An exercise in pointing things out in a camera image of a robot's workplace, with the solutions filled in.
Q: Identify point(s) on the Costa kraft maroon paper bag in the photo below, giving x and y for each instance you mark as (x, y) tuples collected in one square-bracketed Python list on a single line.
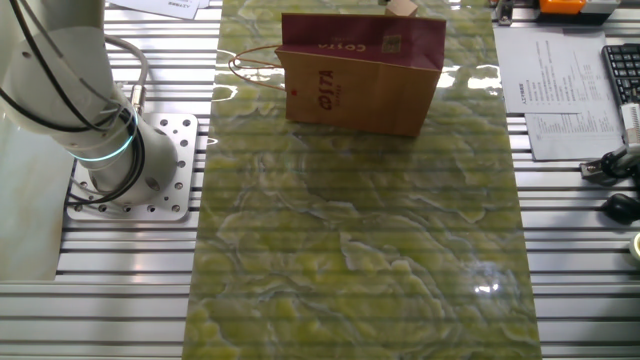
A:
[(360, 95)]

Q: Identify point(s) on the small wooden cube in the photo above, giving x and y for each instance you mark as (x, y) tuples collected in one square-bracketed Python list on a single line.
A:
[(401, 7)]

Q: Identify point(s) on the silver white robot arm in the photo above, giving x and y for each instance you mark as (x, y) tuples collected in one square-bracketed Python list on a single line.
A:
[(60, 90)]

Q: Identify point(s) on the green marble pattern mat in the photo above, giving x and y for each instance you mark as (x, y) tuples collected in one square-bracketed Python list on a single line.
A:
[(350, 250)]

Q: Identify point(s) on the plain white paper sheet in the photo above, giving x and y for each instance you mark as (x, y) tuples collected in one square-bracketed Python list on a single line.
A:
[(204, 3)]

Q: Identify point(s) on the titled instruction paper sheet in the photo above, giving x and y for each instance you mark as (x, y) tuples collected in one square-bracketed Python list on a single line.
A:
[(160, 6), (550, 70)]

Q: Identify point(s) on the orange grey device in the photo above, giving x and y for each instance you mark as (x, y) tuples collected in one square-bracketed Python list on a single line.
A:
[(560, 5)]

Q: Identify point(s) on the pale tape roll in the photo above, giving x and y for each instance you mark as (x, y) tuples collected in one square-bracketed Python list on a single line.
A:
[(636, 247)]

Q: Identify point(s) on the black keyboard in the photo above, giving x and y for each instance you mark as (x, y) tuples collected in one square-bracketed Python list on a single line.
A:
[(625, 70)]

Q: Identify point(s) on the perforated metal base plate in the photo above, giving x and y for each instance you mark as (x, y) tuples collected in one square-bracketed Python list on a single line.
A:
[(180, 165)]

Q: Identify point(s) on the small metal bracket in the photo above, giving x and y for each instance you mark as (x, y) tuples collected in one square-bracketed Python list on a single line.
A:
[(505, 12)]

